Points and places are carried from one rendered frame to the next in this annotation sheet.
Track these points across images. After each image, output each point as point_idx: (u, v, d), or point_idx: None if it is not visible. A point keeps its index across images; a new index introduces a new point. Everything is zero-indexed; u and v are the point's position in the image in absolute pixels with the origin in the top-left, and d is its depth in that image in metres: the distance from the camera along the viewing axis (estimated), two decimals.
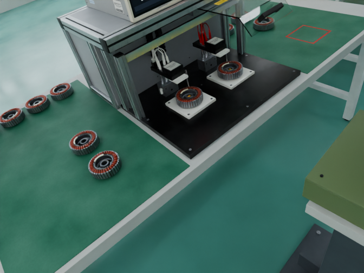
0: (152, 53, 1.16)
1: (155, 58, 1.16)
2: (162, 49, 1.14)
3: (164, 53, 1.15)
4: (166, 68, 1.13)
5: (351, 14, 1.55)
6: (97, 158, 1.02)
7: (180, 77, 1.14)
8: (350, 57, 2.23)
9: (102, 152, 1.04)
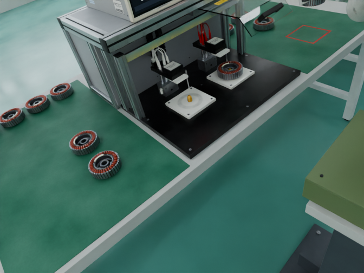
0: (152, 53, 1.16)
1: (155, 58, 1.16)
2: (162, 49, 1.14)
3: (164, 53, 1.15)
4: (166, 68, 1.13)
5: None
6: (97, 158, 1.02)
7: (180, 77, 1.14)
8: (350, 57, 2.23)
9: (102, 152, 1.04)
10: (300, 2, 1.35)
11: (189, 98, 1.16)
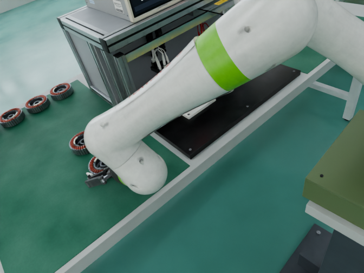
0: (152, 53, 1.16)
1: (155, 58, 1.16)
2: (162, 49, 1.14)
3: (164, 53, 1.15)
4: None
5: (351, 14, 1.55)
6: (97, 158, 1.02)
7: None
8: None
9: None
10: None
11: None
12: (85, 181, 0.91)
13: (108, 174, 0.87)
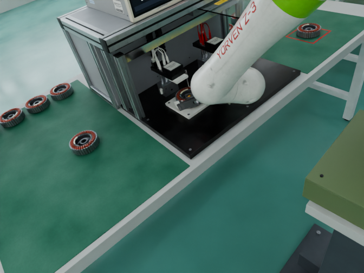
0: (152, 53, 1.16)
1: (155, 58, 1.16)
2: (162, 49, 1.14)
3: (164, 53, 1.15)
4: (166, 68, 1.13)
5: (351, 14, 1.55)
6: (182, 92, 1.17)
7: (180, 77, 1.14)
8: (350, 57, 2.23)
9: (186, 87, 1.19)
10: (176, 105, 1.14)
11: None
12: (179, 104, 1.06)
13: None
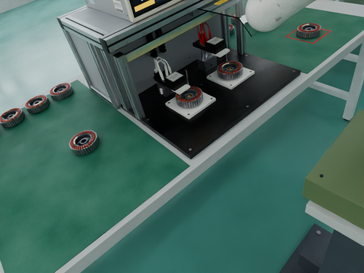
0: (155, 64, 1.19)
1: (158, 69, 1.20)
2: (164, 60, 1.18)
3: (167, 64, 1.19)
4: (168, 79, 1.16)
5: (351, 14, 1.55)
6: (182, 92, 1.17)
7: (182, 87, 1.17)
8: (350, 57, 2.23)
9: None
10: None
11: None
12: None
13: None
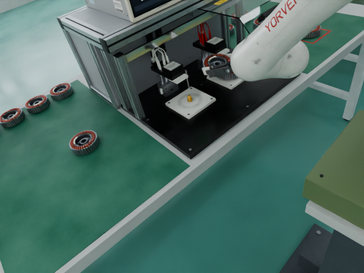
0: (152, 53, 1.16)
1: (155, 58, 1.16)
2: (162, 49, 1.14)
3: (164, 53, 1.15)
4: (166, 68, 1.13)
5: (351, 14, 1.55)
6: (210, 59, 1.12)
7: (180, 77, 1.14)
8: (350, 57, 2.23)
9: (215, 54, 1.13)
10: (228, 56, 1.13)
11: (189, 98, 1.16)
12: None
13: None
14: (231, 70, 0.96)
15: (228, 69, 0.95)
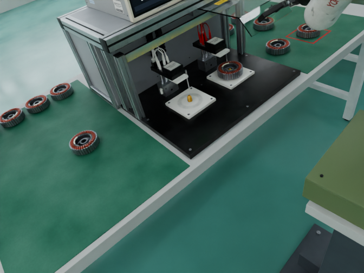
0: (152, 53, 1.16)
1: (155, 58, 1.16)
2: (162, 49, 1.14)
3: (164, 53, 1.15)
4: (166, 68, 1.13)
5: (351, 14, 1.55)
6: (272, 41, 1.41)
7: (180, 77, 1.14)
8: (350, 57, 2.23)
9: (277, 38, 1.42)
10: None
11: (189, 98, 1.16)
12: None
13: None
14: (291, 1, 1.12)
15: (288, 0, 1.12)
